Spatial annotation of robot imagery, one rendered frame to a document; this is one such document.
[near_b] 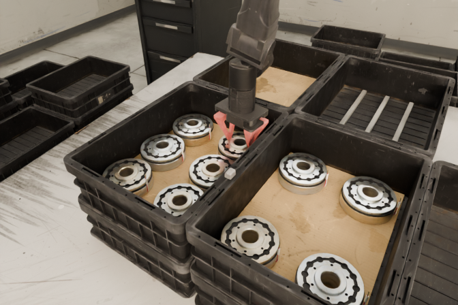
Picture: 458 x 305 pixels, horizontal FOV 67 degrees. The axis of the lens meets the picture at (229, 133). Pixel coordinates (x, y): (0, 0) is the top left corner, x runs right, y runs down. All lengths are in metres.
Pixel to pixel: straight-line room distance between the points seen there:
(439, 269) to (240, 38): 0.53
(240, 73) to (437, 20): 3.29
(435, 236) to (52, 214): 0.84
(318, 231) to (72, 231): 0.56
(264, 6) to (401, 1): 3.28
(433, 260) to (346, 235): 0.15
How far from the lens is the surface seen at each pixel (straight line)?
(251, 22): 0.63
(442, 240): 0.77
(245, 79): 0.70
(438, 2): 3.84
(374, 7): 3.88
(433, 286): 0.70
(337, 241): 0.69
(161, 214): 0.58
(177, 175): 0.79
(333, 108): 1.05
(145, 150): 0.83
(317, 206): 0.74
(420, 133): 1.04
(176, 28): 2.21
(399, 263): 0.57
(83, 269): 0.84
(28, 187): 1.08
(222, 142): 0.82
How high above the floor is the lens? 1.36
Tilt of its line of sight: 36 degrees down
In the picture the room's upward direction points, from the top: straight up
